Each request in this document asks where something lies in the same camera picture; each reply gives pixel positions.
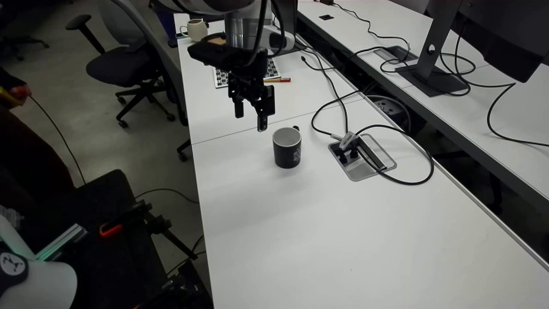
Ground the grey monitor stand right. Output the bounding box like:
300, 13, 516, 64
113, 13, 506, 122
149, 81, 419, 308
398, 0, 467, 98

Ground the black tripod with orange clamp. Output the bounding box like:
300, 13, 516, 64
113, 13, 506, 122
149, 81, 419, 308
98, 201, 197, 260

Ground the black cable loop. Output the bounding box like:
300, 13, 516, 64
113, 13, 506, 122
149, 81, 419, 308
300, 49, 436, 188

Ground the black office chair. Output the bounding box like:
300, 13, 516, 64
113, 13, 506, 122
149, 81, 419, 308
65, 0, 187, 129

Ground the checkerboard calibration board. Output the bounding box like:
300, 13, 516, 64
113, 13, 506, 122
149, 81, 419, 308
213, 59, 280, 90

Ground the orange pen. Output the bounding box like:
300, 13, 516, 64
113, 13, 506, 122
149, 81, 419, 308
264, 78, 292, 83

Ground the white object with logo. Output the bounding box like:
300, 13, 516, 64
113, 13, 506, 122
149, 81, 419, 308
0, 217, 77, 309

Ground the white jar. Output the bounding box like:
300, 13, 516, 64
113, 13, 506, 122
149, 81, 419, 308
187, 19, 208, 42

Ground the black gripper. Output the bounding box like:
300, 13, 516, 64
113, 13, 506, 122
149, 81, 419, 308
187, 40, 274, 133

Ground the black cable on far desk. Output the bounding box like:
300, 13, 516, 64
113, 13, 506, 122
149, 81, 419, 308
333, 2, 549, 150

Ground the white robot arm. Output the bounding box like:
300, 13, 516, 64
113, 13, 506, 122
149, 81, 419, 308
172, 0, 297, 131

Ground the black mug grey inside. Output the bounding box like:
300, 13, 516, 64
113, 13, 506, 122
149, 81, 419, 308
273, 126, 302, 169

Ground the desk cable port box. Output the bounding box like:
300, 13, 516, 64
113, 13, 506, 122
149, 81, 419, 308
328, 134, 396, 183

